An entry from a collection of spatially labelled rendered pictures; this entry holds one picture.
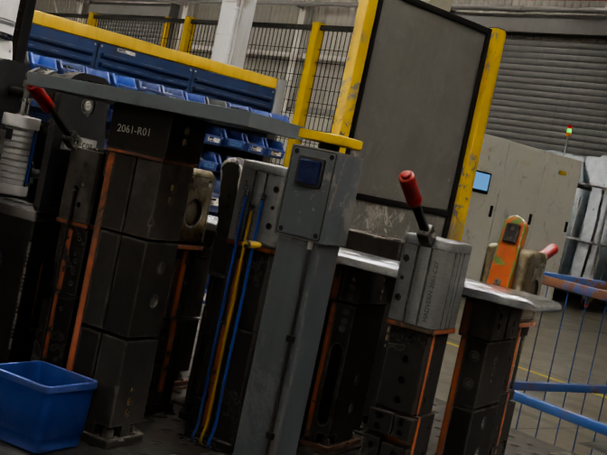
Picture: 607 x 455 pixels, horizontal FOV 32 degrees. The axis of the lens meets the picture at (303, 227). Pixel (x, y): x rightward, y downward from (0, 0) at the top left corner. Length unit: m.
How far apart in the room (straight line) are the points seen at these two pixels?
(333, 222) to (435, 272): 0.17
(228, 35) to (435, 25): 2.01
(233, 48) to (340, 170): 5.47
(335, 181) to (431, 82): 3.82
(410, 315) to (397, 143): 3.58
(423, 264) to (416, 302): 0.05
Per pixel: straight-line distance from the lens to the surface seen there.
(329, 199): 1.24
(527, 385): 3.68
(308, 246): 1.25
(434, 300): 1.36
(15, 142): 1.73
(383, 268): 1.51
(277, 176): 1.46
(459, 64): 5.19
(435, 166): 5.15
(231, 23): 6.73
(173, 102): 1.33
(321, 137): 1.26
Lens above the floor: 1.11
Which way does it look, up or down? 3 degrees down
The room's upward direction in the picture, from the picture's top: 12 degrees clockwise
